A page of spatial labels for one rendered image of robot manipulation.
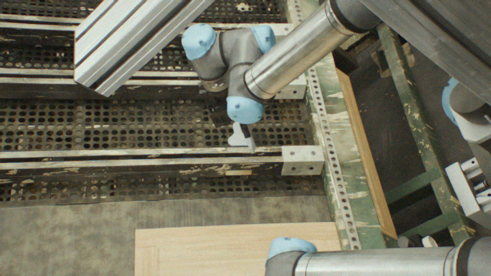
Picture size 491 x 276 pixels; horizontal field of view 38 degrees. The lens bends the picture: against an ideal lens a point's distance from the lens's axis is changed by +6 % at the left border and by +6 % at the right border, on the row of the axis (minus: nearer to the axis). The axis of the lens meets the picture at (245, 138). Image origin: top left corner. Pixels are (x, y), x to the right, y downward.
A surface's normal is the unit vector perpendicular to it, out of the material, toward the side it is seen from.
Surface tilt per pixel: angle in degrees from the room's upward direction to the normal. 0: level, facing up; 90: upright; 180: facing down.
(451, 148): 0
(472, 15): 90
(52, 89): 90
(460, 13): 90
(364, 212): 51
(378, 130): 0
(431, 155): 5
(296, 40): 27
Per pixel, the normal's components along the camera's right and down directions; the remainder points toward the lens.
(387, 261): -0.68, -0.59
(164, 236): 0.11, -0.64
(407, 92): -0.70, -0.39
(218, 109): -0.29, -0.58
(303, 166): 0.11, 0.77
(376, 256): -0.58, -0.76
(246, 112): -0.04, 0.86
